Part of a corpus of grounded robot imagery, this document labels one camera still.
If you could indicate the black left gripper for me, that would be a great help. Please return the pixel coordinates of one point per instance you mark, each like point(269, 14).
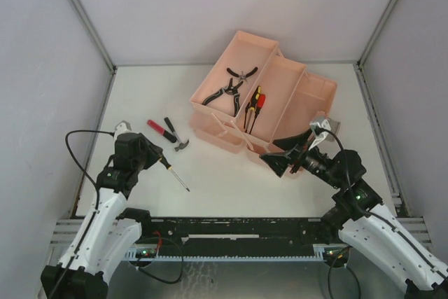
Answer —
point(152, 154)

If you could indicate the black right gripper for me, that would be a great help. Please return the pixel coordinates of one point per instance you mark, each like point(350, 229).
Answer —
point(294, 154)

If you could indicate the yellow black screwdriver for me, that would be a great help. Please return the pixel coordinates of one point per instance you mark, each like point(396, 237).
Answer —
point(170, 169)
point(251, 106)

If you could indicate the black claw hammer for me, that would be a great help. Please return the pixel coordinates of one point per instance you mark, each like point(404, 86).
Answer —
point(181, 144)

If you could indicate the beige tool box latch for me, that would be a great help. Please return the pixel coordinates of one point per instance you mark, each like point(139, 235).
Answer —
point(335, 126)

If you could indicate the red black screwdriver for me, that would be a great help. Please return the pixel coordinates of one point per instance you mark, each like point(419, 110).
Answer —
point(259, 105)

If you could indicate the pink translucent tool box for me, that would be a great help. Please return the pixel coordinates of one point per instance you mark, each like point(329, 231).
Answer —
point(312, 97)

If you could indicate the black handled pliers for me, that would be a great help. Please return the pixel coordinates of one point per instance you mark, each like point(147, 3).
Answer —
point(242, 76)

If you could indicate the red utility knife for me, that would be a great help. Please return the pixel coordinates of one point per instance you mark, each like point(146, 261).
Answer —
point(159, 129)

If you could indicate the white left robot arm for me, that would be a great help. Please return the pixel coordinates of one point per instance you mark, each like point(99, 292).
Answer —
point(110, 227)

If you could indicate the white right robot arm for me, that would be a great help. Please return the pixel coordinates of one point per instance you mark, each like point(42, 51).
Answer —
point(360, 218)

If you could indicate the pink middle cantilever tray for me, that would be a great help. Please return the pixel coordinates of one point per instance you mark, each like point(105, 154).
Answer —
point(278, 83)

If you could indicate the pink cantilever tray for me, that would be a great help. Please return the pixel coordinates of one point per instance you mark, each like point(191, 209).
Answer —
point(278, 83)
point(233, 77)

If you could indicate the pink upper cantilever tray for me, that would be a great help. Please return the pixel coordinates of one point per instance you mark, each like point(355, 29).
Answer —
point(233, 77)

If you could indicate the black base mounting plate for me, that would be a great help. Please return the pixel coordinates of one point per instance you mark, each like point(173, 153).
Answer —
point(237, 234)

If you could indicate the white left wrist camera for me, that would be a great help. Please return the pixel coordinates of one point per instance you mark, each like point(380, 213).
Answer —
point(122, 128)

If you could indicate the grey slotted cable duct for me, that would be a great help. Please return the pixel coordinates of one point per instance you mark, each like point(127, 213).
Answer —
point(315, 253)

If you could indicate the aluminium frame rail front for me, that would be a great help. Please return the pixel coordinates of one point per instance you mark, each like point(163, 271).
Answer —
point(65, 231)

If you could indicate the left aluminium corner post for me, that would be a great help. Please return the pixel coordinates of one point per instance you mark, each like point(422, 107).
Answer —
point(90, 29)

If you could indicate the aluminium corner post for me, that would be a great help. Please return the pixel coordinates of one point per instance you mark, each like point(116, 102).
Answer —
point(90, 29)
point(379, 27)

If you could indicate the right aluminium corner post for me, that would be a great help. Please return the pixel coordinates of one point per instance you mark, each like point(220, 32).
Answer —
point(379, 27)

